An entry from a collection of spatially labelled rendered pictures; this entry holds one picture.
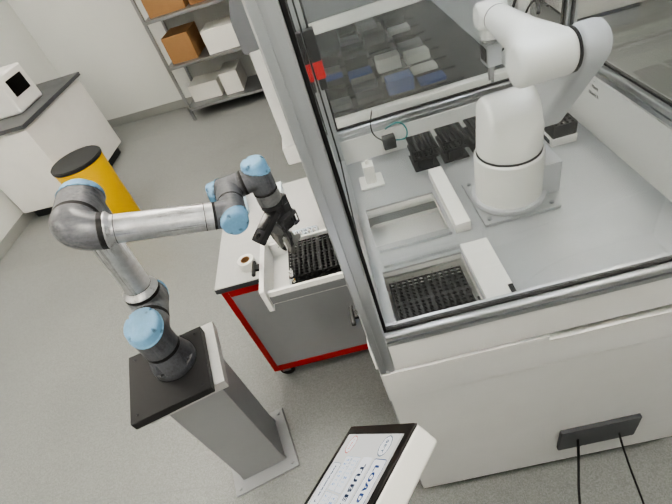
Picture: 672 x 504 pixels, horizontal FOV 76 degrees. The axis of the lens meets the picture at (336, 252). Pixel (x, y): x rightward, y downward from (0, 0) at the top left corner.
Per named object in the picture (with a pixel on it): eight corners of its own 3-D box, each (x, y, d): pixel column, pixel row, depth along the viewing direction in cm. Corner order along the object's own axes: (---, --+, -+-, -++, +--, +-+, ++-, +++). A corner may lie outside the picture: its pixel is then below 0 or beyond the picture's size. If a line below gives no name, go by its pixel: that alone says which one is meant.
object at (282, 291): (273, 305, 149) (267, 294, 144) (273, 254, 167) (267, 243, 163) (386, 275, 145) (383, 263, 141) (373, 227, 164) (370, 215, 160)
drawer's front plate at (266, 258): (270, 312, 149) (258, 292, 141) (270, 255, 170) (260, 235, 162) (275, 311, 148) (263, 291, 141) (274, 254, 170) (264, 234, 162)
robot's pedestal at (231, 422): (238, 498, 188) (140, 424, 137) (226, 436, 210) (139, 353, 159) (300, 465, 191) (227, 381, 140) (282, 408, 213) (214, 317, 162)
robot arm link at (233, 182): (205, 199, 118) (243, 184, 119) (202, 179, 126) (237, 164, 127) (218, 220, 124) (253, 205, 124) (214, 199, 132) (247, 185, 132)
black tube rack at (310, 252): (295, 290, 151) (289, 278, 146) (293, 256, 164) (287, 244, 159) (356, 273, 148) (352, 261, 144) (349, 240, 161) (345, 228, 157)
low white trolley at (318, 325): (279, 383, 224) (213, 290, 173) (277, 294, 270) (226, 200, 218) (387, 356, 218) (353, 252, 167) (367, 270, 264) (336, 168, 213)
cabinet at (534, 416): (424, 498, 170) (389, 406, 116) (377, 301, 245) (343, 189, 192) (675, 445, 161) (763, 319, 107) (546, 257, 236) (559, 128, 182)
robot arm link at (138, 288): (141, 337, 144) (37, 211, 106) (141, 305, 154) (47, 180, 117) (176, 325, 145) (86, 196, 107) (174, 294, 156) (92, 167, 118)
